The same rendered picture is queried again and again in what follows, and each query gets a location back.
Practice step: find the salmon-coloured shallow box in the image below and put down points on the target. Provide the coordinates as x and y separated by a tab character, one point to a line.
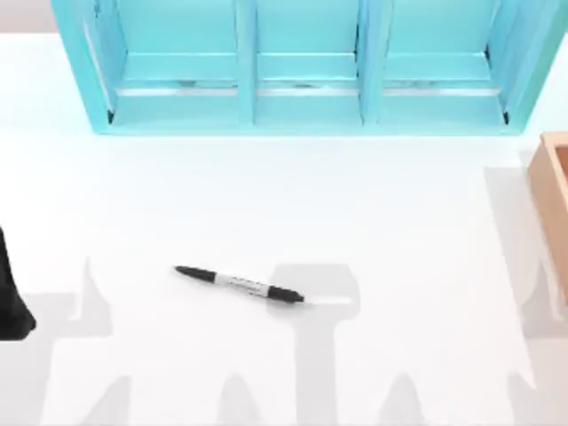
548	195

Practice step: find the black and white marker pen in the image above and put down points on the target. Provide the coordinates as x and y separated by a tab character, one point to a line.
242	284

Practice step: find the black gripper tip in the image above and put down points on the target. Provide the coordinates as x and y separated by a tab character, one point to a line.
11	306

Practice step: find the light blue rack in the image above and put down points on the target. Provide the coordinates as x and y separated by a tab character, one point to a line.
306	111

